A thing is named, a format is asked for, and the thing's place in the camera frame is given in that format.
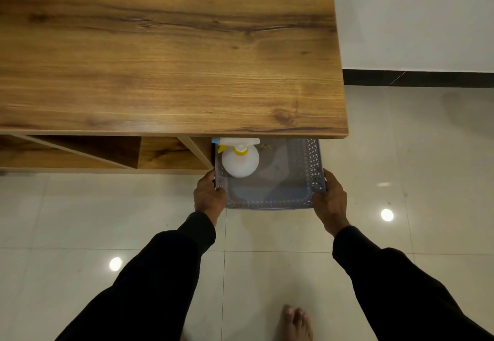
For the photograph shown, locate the person's left forearm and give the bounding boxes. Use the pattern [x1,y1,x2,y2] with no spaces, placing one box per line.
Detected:
[55,211,217,341]

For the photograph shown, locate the person's right forearm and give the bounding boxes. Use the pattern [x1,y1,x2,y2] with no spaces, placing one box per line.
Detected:
[332,226,494,341]

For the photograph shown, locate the grey perforated plastic basket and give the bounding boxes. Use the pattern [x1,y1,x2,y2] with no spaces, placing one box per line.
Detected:
[213,138,327,210]

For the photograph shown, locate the white spray bottle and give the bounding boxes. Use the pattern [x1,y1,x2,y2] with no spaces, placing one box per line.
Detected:
[211,137,261,178]

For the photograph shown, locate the person's left hand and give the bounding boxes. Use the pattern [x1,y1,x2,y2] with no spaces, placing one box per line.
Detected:
[193,169,227,227]

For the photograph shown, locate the grey folded cloth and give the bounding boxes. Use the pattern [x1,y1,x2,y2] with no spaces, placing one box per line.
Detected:
[258,152,305,198]

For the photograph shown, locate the wooden desk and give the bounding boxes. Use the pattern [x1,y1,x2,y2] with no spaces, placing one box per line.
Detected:
[0,0,349,175]

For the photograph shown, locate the person's right hand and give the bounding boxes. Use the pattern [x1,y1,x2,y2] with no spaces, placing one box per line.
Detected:
[311,169,350,238]

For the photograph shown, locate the person's bare foot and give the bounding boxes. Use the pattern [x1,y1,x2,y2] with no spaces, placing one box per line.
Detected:
[277,304,314,341]

